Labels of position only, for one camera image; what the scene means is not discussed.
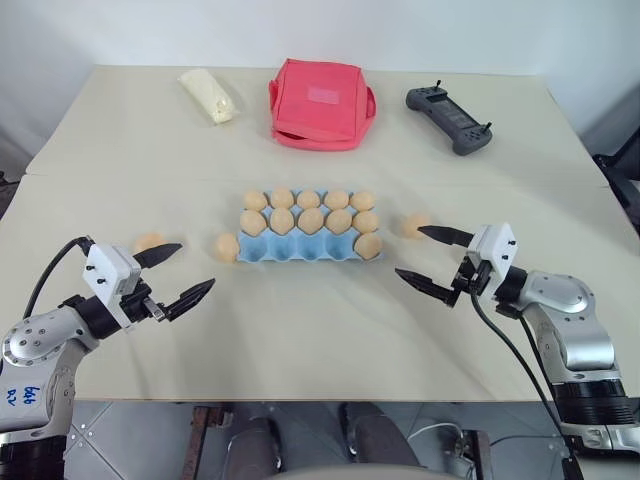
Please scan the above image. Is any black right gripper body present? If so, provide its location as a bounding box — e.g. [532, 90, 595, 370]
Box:
[446, 253, 495, 309]

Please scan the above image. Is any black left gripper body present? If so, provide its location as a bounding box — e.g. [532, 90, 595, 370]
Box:
[120, 282, 169, 330]

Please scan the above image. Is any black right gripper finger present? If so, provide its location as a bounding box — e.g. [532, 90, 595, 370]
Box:
[416, 224, 474, 248]
[394, 267, 455, 302]

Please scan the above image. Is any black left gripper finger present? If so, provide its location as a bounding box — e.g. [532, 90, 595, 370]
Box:
[133, 242, 185, 272]
[164, 277, 218, 322]

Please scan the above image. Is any light blue egg tray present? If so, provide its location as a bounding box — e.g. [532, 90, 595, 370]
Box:
[234, 189, 387, 265]

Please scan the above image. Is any grey handheld remote controller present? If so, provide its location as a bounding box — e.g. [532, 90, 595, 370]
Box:
[404, 79, 495, 157]

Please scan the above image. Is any rusty brown metal bar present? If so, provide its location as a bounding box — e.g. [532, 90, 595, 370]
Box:
[468, 429, 497, 480]
[191, 405, 222, 480]

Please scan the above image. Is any dark rounded shape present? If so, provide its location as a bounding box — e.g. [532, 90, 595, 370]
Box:
[348, 413, 422, 469]
[225, 415, 287, 475]

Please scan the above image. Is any pink fabric bag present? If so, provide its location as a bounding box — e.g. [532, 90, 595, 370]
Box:
[267, 57, 378, 150]

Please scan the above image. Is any black stand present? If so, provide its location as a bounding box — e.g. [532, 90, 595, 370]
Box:
[591, 88, 640, 222]

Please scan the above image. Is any pale rounded robot body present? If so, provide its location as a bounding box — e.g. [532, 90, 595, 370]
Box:
[277, 464, 384, 480]

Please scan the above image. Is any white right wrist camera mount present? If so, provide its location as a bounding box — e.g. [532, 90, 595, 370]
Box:
[466, 221, 518, 282]

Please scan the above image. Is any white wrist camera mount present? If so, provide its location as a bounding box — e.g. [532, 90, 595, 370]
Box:
[466, 221, 518, 282]
[83, 242, 143, 307]

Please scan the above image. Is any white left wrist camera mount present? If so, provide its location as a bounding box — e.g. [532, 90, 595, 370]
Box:
[83, 242, 143, 307]

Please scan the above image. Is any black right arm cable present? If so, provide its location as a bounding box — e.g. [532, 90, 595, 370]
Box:
[468, 289, 584, 480]
[517, 312, 569, 436]

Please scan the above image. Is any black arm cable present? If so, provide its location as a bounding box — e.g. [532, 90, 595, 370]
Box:
[22, 236, 96, 321]
[468, 289, 584, 480]
[517, 312, 569, 436]

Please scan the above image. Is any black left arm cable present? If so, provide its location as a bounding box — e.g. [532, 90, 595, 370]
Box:
[22, 236, 96, 321]

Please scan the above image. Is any white thin cable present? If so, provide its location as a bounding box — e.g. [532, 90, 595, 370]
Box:
[406, 421, 467, 454]

